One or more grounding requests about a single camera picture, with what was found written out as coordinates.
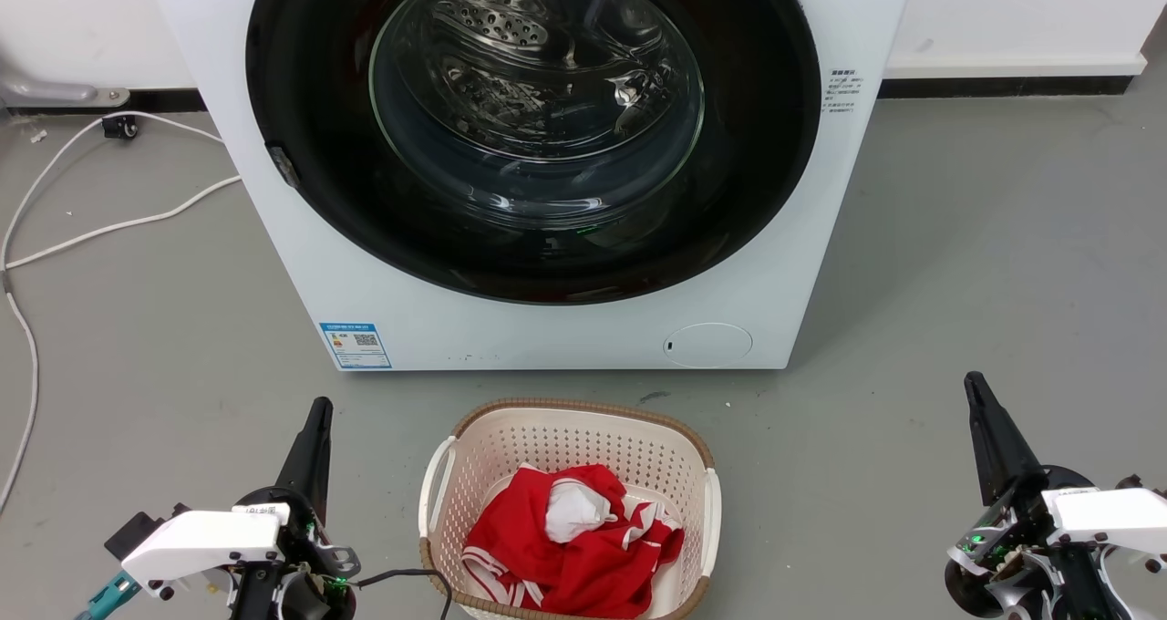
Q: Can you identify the blue energy label sticker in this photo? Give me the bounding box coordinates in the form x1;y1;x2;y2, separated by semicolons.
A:
319;322;393;370

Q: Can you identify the grey floor cable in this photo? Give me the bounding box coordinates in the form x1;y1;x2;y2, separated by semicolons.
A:
0;269;40;514

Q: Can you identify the thick white floor cable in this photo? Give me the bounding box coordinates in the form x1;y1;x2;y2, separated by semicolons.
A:
5;175;243;270

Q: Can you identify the red white-striped garment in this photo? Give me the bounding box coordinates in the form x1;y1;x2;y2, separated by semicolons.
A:
461;464;686;620

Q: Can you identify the grey pipe bracket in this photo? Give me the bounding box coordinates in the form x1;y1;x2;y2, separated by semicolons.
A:
0;50;130;109

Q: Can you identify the white garment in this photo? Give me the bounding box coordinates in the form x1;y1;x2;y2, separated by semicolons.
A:
544;479;614;544

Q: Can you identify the small printed text sticker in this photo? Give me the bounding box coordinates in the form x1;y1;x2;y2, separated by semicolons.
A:
823;68;860;116

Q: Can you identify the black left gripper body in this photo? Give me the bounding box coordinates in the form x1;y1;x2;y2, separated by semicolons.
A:
230;486;361;620

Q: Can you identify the thin white floor cable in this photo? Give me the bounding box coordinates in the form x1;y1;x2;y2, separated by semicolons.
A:
0;109;226;270

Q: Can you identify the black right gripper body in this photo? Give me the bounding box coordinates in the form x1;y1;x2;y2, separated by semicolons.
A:
945;467;1131;620

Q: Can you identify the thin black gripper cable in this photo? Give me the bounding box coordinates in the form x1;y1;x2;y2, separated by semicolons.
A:
351;568;454;620

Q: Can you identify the perforated steel washer drum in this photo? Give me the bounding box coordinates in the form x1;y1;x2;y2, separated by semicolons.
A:
381;0;705;163

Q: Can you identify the round black glass washer door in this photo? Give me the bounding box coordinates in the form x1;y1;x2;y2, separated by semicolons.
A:
244;0;823;306

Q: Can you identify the cream perforated laundry basket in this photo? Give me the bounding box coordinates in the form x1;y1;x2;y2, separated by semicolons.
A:
418;398;723;620

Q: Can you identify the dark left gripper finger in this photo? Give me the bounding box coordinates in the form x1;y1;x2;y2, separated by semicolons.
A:
305;398;334;522
274;398;324;502

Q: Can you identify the white front-load washing machine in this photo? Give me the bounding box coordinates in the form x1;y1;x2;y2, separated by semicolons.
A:
137;0;917;372

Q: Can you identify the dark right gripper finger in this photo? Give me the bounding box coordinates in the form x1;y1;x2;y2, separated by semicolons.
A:
975;372;1045;493
966;372;1017;507

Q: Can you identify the round white filter cover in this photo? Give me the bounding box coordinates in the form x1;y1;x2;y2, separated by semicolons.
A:
663;322;754;368

